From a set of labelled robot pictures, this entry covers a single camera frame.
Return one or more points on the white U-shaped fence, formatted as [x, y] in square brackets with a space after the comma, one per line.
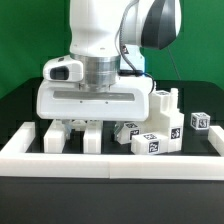
[16, 161]

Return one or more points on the white chair seat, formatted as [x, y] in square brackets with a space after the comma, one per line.
[166, 118]

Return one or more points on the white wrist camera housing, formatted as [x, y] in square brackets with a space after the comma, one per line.
[63, 69]

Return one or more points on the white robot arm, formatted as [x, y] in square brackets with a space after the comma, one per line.
[88, 83]

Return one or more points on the white chair back frame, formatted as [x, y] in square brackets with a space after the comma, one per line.
[54, 139]

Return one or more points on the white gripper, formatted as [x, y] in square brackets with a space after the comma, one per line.
[126, 100]

